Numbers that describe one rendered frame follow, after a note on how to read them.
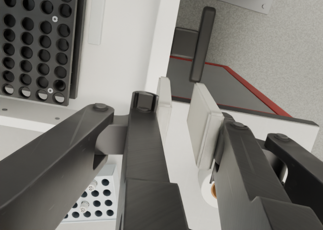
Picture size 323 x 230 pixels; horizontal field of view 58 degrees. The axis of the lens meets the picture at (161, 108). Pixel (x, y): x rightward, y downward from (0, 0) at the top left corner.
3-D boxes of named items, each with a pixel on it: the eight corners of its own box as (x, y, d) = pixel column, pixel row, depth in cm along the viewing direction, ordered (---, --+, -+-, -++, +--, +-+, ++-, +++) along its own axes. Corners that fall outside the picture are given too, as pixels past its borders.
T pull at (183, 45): (215, 8, 28) (217, 7, 27) (198, 82, 30) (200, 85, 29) (178, 1, 28) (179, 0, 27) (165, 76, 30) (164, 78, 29)
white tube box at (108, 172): (117, 163, 49) (112, 175, 45) (122, 206, 51) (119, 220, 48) (44, 168, 49) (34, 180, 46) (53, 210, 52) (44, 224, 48)
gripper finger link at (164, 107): (161, 163, 14) (146, 161, 14) (162, 117, 21) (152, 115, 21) (172, 106, 13) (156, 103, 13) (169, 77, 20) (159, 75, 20)
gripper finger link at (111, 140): (147, 164, 13) (78, 152, 12) (152, 124, 17) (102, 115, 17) (153, 132, 12) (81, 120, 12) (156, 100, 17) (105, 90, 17)
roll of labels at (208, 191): (223, 150, 48) (228, 161, 44) (248, 178, 49) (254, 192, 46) (189, 174, 49) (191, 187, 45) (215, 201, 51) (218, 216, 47)
